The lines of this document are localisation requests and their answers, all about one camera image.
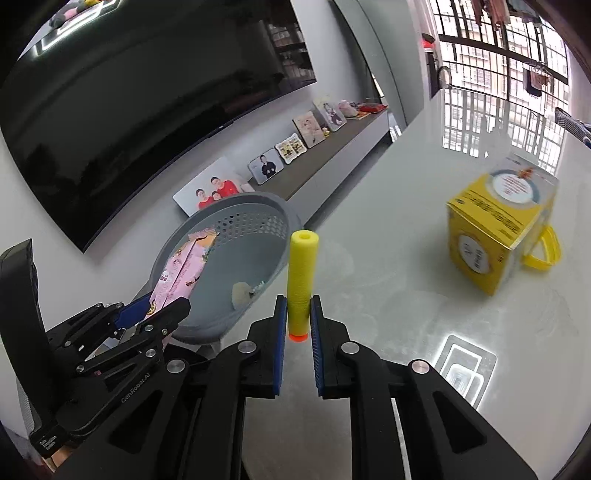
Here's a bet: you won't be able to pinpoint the pink snack wrapper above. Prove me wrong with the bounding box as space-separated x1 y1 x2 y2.
144 228 217 320

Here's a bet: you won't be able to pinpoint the beige sloth plush toy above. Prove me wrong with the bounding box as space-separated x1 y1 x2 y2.
231 282 254 310

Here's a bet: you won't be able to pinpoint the yellow foam dart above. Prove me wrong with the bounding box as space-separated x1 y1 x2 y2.
287 230 320 342

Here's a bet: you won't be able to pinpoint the yellow square plastic ring lid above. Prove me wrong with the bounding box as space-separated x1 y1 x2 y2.
522 225 562 272

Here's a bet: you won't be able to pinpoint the grey perforated laundry basket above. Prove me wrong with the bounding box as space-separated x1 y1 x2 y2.
140 192 301 345

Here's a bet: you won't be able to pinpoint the large family photo red shirts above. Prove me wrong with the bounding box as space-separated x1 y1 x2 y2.
172 157 252 216

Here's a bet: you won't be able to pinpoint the photo of man in black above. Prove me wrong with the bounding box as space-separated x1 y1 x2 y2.
247 148 284 185

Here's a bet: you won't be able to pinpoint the yellow cardboard box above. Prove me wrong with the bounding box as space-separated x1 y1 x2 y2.
447 154 559 296

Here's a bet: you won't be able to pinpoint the large curved black television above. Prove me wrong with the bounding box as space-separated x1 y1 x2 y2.
1 1 315 250

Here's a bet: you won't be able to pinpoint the pink plush on console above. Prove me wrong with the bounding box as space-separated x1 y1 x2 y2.
338 100 359 118

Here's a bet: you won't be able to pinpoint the plush toys on television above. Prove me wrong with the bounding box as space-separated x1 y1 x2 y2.
49 0 101 29

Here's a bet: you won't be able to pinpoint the red item on console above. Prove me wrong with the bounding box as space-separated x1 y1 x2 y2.
356 102 388 114

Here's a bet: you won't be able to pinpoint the barred window grille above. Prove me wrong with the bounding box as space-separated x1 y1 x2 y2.
429 1 571 113

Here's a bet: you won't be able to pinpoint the leaning floor mirror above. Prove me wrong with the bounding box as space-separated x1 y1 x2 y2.
335 0 408 130

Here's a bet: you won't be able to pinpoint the hanging laundry clothes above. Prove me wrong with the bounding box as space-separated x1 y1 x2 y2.
470 0 541 26

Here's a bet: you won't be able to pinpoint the small multi-picture photo frame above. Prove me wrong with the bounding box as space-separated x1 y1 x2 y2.
274 133 308 165

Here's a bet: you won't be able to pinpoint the baby photo frame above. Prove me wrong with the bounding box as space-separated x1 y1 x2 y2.
293 111 325 149

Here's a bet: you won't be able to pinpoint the tall portrait photo frame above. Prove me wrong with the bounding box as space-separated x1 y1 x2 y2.
312 96 346 132

